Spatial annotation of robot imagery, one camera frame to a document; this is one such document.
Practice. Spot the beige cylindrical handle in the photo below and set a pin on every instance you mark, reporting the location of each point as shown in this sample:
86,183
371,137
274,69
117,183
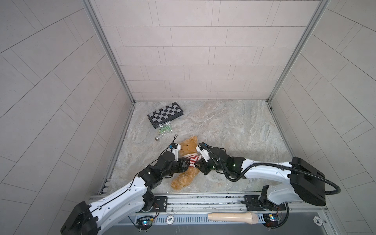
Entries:
247,217

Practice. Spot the red white striped sweater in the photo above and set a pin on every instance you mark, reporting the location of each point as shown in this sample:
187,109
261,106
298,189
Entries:
193,159

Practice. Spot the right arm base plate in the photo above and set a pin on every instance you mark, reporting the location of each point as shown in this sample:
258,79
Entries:
255,203

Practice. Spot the aluminium front rail frame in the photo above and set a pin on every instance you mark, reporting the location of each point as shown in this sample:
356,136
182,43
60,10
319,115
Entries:
193,208

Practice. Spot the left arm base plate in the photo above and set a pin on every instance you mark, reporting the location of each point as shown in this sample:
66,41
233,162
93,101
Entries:
158,204

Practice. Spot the right aluminium corner post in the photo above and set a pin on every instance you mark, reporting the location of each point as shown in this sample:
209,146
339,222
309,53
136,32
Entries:
319,11

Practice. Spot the aluminium corner post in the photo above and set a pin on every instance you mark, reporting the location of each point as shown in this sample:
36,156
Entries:
104,42
319,11

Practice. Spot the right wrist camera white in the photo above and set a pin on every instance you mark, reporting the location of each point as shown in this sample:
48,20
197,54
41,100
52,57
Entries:
202,149

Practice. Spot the small green clear bag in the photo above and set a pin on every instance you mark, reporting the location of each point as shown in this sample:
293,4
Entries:
163,129

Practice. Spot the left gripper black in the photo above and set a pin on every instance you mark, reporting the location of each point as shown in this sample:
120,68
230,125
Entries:
180,163

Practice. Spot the right green circuit board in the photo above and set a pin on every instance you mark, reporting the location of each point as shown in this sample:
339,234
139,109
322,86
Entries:
271,220

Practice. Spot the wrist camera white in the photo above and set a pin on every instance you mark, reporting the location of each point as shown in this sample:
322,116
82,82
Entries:
202,149
175,148

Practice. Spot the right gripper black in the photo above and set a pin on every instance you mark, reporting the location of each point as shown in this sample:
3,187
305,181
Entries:
201,164

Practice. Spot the green circuit board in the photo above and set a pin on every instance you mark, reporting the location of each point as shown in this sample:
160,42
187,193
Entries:
145,222
271,220

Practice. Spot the left aluminium corner post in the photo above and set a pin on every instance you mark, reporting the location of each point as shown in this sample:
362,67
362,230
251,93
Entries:
104,42

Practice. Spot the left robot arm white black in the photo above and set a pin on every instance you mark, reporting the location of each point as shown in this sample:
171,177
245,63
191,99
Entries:
98,217

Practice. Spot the folded black white chessboard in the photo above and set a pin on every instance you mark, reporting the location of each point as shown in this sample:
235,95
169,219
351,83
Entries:
165,114

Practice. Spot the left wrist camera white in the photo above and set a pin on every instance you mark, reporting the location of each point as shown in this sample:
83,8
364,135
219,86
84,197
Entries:
175,148

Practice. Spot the left green circuit board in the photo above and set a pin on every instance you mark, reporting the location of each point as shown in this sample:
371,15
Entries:
145,222

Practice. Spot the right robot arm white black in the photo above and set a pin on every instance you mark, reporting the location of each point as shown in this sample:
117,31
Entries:
298,180

